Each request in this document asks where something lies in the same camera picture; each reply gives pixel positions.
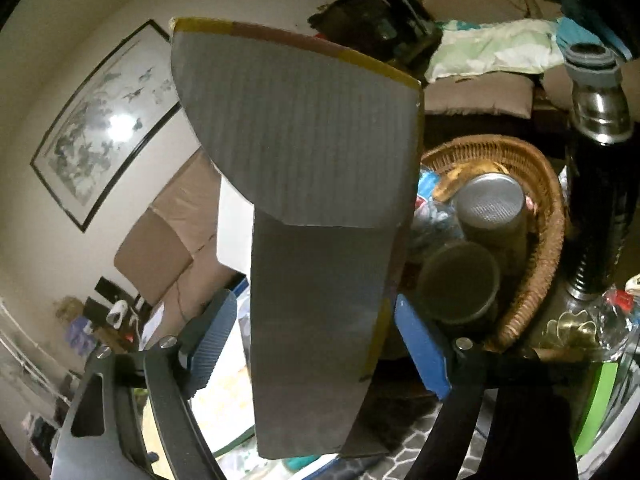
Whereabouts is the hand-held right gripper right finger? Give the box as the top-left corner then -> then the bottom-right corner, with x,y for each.
394,293 -> 577,480

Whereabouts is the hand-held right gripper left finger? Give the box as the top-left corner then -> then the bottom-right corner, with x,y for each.
50,287 -> 238,480

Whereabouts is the grey cardboard box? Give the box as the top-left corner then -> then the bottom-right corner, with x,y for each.
169,16 -> 427,462

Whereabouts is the short metal can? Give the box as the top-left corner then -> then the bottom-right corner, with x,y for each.
416,240 -> 502,327

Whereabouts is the brown sofa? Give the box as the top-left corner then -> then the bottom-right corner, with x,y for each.
113,149 -> 253,343

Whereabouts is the stack of blue boxes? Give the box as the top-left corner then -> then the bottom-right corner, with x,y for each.
64,314 -> 95,357

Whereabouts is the clear plastic bag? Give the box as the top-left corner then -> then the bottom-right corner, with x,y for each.
411,167 -> 467,251

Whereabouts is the tall metal can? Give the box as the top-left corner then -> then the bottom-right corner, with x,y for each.
451,172 -> 532,283

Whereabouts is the gold flower-shaped dish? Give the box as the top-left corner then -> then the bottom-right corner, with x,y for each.
544,309 -> 603,350

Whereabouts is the wicker basket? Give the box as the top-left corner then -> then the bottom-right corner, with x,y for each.
419,134 -> 567,354

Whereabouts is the brown banana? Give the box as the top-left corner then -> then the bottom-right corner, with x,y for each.
433,161 -> 508,203

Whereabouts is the green box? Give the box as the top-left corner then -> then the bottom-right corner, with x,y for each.
574,359 -> 622,457

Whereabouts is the black steel thermos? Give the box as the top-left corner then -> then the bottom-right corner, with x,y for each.
564,42 -> 635,302

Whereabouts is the framed ink painting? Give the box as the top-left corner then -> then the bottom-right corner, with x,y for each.
29,19 -> 184,234

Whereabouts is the brown seat cushion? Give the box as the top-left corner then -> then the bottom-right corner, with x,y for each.
424,76 -> 537,120

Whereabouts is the light green pillow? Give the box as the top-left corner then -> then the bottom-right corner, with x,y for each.
424,18 -> 567,82

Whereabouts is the blue cloth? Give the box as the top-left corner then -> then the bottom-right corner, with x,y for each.
556,0 -> 633,58

